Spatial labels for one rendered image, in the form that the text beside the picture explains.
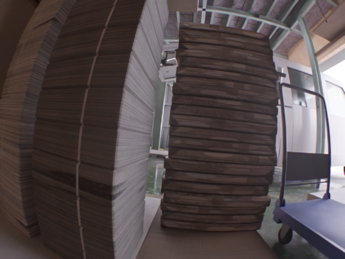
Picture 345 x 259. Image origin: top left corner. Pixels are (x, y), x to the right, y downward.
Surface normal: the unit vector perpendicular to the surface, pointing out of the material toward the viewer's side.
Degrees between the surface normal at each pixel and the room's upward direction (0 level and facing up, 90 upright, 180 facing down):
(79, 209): 90
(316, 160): 81
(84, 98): 90
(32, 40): 90
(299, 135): 90
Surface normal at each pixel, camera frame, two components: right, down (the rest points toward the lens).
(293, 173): -0.05, -0.22
